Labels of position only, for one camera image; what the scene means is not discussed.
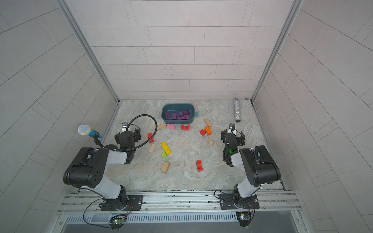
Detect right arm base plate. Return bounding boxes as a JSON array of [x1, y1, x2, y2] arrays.
[[219, 193, 260, 210]]

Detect red arch brick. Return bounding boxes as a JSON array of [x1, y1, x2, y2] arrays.
[[181, 125, 190, 131]]

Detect glittery silver cylinder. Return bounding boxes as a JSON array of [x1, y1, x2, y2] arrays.
[[234, 98, 241, 123]]

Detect orange brick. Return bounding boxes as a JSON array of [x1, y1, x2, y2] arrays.
[[205, 126, 212, 136]]

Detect natural wood brick right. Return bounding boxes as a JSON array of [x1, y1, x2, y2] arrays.
[[205, 118, 212, 127]]

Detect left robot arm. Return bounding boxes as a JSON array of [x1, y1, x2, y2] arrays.
[[63, 125, 143, 211]]

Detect microphone on black stand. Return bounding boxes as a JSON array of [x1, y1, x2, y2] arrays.
[[77, 125, 118, 150]]

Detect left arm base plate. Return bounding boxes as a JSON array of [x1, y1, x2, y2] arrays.
[[99, 194, 143, 211]]

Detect yellow long brick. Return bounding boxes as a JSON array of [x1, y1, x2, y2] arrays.
[[161, 142, 171, 156]]

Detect pink brick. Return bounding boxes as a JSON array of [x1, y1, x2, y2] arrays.
[[167, 124, 176, 130]]

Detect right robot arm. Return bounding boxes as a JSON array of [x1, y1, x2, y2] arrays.
[[219, 123, 281, 210]]

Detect right circuit board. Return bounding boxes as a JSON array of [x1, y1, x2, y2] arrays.
[[236, 212, 253, 227]]

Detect long natural wood brick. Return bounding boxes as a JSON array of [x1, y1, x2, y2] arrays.
[[157, 123, 167, 130]]

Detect circuit board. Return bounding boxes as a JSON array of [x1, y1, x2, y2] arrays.
[[109, 215, 126, 231], [236, 212, 253, 227]]

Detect teal storage bin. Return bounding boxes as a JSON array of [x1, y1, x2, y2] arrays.
[[161, 103, 195, 124]]

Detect left circuit board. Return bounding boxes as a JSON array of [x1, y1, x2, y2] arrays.
[[109, 215, 126, 231]]

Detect red rectangular brick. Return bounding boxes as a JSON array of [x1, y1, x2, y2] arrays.
[[148, 133, 154, 143]]

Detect red notched brick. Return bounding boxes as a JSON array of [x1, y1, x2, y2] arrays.
[[196, 160, 203, 172]]

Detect left black cable loop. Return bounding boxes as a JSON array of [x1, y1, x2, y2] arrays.
[[119, 114, 158, 152]]

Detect aluminium mounting rail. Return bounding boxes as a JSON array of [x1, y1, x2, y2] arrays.
[[56, 189, 302, 214]]

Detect natural wood brick left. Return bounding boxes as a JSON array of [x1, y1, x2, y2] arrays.
[[149, 143, 156, 153]]

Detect natural wood brick front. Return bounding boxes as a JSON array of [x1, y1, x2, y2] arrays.
[[161, 162, 170, 174]]

